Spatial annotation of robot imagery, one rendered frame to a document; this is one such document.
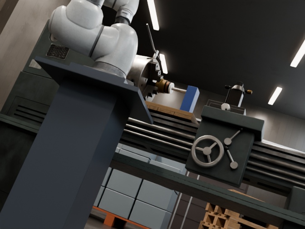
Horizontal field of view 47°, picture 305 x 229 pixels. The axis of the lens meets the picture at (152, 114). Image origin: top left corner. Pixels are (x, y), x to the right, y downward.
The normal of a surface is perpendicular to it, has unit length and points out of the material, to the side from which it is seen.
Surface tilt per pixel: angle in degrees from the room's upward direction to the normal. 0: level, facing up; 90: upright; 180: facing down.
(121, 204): 90
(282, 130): 90
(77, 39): 128
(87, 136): 90
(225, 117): 90
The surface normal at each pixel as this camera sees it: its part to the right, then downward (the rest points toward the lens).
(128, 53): 0.72, 0.10
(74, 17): 0.10, 0.07
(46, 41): -0.28, -0.35
